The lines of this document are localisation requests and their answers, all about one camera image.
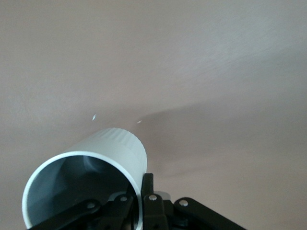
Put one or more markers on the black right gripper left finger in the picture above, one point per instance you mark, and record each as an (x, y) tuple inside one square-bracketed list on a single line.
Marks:
[(91, 210)]

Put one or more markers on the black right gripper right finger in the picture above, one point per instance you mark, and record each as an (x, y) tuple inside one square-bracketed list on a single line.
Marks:
[(172, 215)]

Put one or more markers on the white mug grey inside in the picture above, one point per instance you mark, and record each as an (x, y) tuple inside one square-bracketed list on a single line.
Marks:
[(115, 146)]

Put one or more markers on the brown table cover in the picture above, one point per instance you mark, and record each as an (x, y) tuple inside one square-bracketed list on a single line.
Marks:
[(153, 60)]

